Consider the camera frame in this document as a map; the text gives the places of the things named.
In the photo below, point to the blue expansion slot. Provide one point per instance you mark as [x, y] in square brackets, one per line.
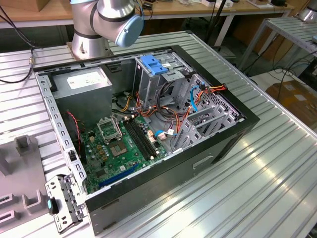
[119, 177]

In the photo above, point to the green motherboard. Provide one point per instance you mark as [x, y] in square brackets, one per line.
[123, 162]

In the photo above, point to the long wooden desk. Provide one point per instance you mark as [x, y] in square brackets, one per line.
[173, 10]

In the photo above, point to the black tripod stand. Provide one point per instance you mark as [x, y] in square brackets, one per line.
[215, 22]

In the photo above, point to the black case fan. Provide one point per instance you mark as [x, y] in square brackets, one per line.
[74, 138]

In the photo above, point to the CPU socket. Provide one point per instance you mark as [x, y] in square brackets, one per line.
[118, 149]

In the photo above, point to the blue plastic drive latch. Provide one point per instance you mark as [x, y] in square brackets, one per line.
[153, 65]

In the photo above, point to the brown cardboard box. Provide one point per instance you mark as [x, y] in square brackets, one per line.
[294, 99]

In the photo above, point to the metal card retainer bracket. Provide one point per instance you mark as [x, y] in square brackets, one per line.
[67, 203]

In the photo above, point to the grey metal disk bay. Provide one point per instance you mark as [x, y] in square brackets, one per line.
[210, 116]

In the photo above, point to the metal slat side table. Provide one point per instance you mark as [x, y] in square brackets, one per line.
[289, 28]

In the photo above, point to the black RAM slot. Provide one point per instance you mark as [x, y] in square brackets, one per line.
[140, 138]
[137, 138]
[148, 138]
[144, 138]

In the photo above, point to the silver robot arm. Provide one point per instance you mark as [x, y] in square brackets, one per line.
[106, 15]

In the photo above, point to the small cardboard box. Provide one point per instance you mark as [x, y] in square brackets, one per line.
[44, 5]

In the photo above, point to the grey power supply unit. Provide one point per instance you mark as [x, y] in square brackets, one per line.
[84, 99]

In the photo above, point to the grey metal optical drive cage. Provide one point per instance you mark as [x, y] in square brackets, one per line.
[148, 86]

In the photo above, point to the grey parts rack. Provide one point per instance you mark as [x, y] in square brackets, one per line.
[19, 173]

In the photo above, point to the open black PC case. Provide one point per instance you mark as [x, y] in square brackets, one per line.
[173, 178]

